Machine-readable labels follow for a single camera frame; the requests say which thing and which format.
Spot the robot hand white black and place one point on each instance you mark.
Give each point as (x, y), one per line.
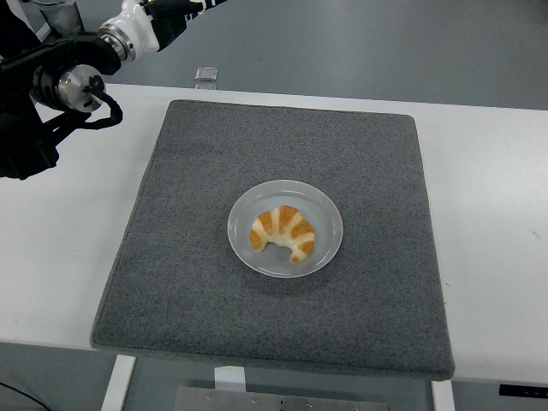
(137, 21)

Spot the croissant bread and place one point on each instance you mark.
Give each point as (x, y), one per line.
(295, 231)

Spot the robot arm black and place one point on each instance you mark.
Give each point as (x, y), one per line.
(21, 141)

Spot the white round plate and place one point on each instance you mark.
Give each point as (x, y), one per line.
(274, 194)

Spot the grey waste bin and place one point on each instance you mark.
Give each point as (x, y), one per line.
(60, 17)

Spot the silver floor socket cover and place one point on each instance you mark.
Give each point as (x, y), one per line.
(206, 86)
(206, 74)

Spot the person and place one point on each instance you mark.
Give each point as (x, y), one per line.
(13, 25)

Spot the grey felt mat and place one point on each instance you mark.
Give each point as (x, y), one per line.
(299, 317)

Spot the white table leg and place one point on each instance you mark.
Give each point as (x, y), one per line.
(229, 379)
(443, 398)
(117, 383)

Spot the black table control panel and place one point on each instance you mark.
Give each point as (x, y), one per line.
(522, 390)

